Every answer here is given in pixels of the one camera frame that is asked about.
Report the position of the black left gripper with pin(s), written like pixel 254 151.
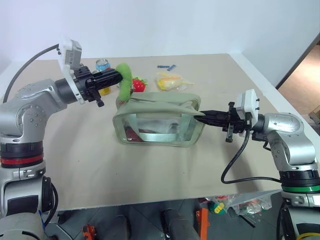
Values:
pixel 85 81

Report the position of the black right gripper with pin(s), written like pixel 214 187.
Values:
pixel 233 122

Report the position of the green pouch with clear window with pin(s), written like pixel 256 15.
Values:
pixel 155 120

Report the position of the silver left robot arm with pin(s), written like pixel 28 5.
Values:
pixel 30 112

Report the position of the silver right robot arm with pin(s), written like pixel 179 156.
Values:
pixel 290 140

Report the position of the red strawberry plush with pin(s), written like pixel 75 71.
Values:
pixel 139 85

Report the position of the small yellow object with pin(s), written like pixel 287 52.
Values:
pixel 105 91

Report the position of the glass jar with blue label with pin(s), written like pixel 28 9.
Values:
pixel 102 65

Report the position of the blue wrapped packet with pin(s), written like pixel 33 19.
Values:
pixel 162 67
pixel 172 67

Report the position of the yellow item in clear bag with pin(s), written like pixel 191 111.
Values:
pixel 168 81

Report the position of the green and yellow ball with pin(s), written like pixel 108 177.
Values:
pixel 217 207

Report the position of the clear plastic bag of toys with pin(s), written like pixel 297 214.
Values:
pixel 250 203

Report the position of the cardboard box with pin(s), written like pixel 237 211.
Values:
pixel 315 113

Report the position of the dark rounded shape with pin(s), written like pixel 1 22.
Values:
pixel 178 225

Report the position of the orange and black tool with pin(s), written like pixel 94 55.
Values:
pixel 89 232

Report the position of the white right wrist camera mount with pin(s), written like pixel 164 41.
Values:
pixel 248 102

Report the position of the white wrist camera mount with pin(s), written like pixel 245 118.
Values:
pixel 71 51
pixel 248 102

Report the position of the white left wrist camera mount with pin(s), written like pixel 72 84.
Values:
pixel 71 51

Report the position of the orange metal post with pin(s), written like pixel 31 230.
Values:
pixel 203 220

